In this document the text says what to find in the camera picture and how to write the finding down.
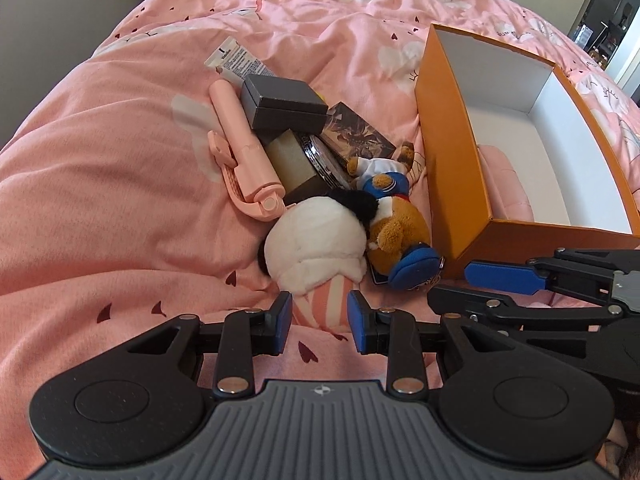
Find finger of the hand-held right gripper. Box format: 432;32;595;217
464;249;640;306
427;285;626;361

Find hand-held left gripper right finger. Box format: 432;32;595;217
347;290;516;396

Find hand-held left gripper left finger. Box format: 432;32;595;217
125;291;293;396

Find white ice cream plush toy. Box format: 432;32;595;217
256;190;381;333

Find brown bear plush toy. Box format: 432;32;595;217
347;144;446;292

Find orange cardboard box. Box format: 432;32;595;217
414;23;640;281

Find pink selfie stick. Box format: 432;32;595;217
207;79;286;221

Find white cream tube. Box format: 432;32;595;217
204;37;273;86

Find pink quilted pouch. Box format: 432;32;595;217
477;145;536;223

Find small beige box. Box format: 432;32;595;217
265;129;328;203

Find dark patterned card box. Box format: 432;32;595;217
320;102;401;161

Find pink printed blanket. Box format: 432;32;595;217
0;0;640;401

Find dark grey box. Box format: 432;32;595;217
241;74;328;136

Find black shelf unit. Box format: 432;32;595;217
570;7;628;68

